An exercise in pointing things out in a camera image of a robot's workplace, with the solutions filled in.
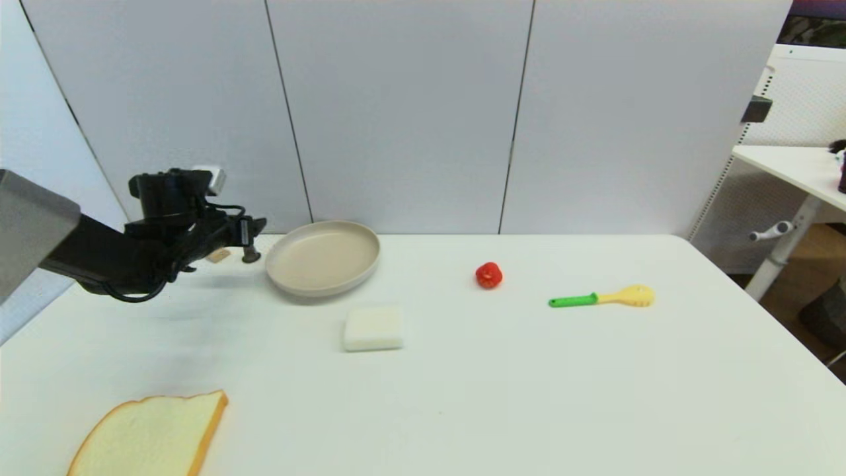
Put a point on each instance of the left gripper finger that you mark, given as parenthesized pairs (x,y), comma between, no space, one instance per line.
(246,240)
(251,225)

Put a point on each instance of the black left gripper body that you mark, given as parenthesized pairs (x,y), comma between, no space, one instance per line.
(172,198)

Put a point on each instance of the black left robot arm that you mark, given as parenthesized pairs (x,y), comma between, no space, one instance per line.
(99,254)

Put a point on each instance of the small tan bread piece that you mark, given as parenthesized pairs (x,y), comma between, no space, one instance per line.
(219,256)

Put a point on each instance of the beige round plate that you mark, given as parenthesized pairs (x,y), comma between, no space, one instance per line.
(323,258)

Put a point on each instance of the white rectangular block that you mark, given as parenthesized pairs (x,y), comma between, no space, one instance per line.
(373,328)

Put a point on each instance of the white bread slice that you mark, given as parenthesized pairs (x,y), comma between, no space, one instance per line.
(149,436)

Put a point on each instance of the red toy bell pepper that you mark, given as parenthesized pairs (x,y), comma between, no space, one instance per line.
(488,275)

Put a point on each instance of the black partition clamp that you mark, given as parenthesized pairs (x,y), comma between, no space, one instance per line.
(756,109)

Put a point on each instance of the white desk leg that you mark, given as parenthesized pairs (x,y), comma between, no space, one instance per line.
(783,250)

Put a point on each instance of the white side desk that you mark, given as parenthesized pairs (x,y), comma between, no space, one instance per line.
(793,166)

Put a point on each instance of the white pegboard panel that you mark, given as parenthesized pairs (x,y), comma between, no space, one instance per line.
(806,99)

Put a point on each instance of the dark round bin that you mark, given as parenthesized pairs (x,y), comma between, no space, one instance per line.
(829,316)

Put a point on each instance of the small black desk object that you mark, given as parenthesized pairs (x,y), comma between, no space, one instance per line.
(838,145)

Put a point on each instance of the dark cup on desk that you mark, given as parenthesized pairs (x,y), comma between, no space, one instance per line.
(842,173)

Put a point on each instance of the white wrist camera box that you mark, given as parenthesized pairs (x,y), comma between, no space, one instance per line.
(215,180)

